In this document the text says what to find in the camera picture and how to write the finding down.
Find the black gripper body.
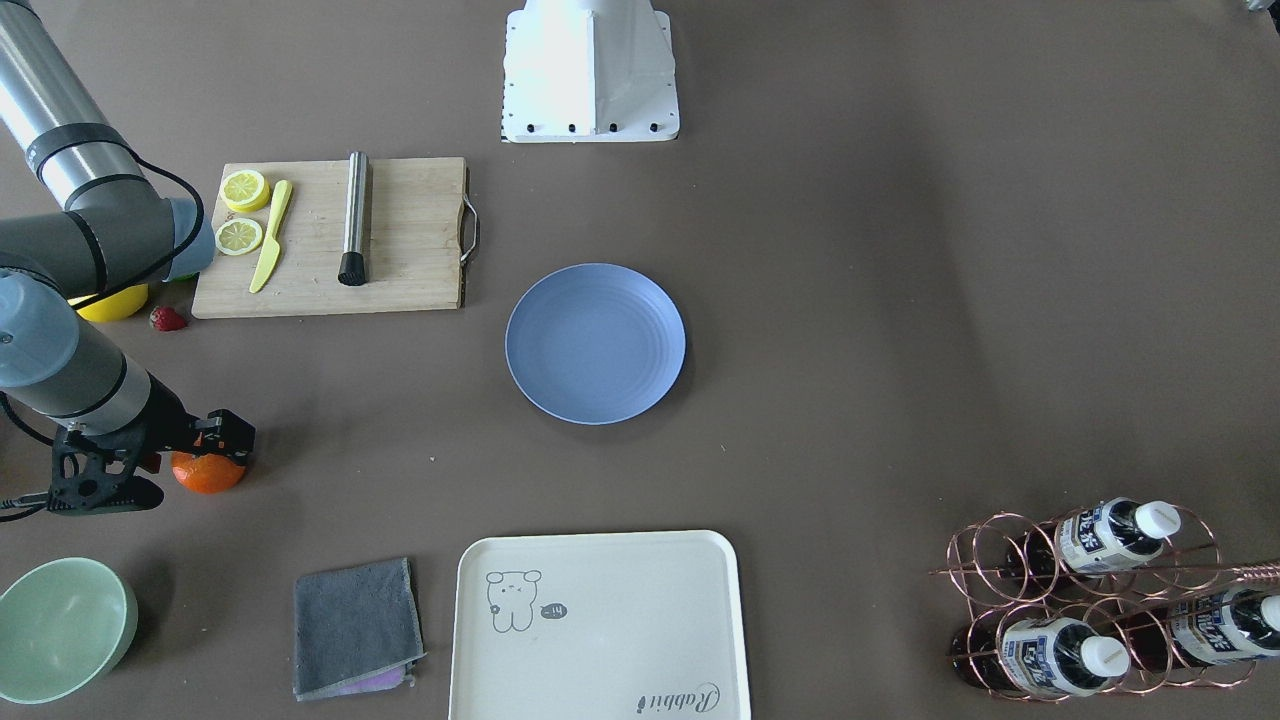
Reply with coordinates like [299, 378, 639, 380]
[131, 375, 201, 457]

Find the orange fruit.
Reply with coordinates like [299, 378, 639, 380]
[170, 451, 246, 495]

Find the blue plate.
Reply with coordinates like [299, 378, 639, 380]
[504, 263, 687, 427]

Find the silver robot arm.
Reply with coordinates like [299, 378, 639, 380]
[3, 1, 214, 454]

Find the red strawberry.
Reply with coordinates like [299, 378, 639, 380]
[148, 306, 189, 332]

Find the lower whole lemon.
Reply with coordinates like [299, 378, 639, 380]
[77, 284, 148, 323]

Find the yellow plastic knife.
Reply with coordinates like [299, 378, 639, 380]
[248, 179, 294, 293]

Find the lower lemon slice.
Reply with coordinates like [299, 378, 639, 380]
[214, 217, 265, 256]

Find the lemon slice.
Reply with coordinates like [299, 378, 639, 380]
[214, 217, 265, 256]
[219, 169, 273, 213]

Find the steel muddler black tip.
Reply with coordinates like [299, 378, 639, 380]
[337, 151, 371, 287]

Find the green bowl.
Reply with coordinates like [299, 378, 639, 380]
[1, 557, 140, 705]

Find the grey folded cloth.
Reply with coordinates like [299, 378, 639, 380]
[293, 557, 426, 702]

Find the upper lemon slice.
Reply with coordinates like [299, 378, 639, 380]
[219, 169, 273, 213]

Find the wooden cutting board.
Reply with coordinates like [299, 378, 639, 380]
[191, 158, 467, 320]

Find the cream rabbit tray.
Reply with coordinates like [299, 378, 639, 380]
[448, 530, 753, 719]

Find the bottom bottle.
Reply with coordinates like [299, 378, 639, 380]
[950, 618, 1132, 700]
[1120, 587, 1279, 673]

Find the top bottle in rack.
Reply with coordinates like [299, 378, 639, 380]
[1000, 497, 1181, 591]

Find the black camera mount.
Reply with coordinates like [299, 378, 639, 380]
[45, 425, 165, 516]

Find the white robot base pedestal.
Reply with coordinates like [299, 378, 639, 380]
[500, 1, 681, 143]

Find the copper wire bottle rack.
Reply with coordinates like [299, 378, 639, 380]
[941, 509, 1277, 703]

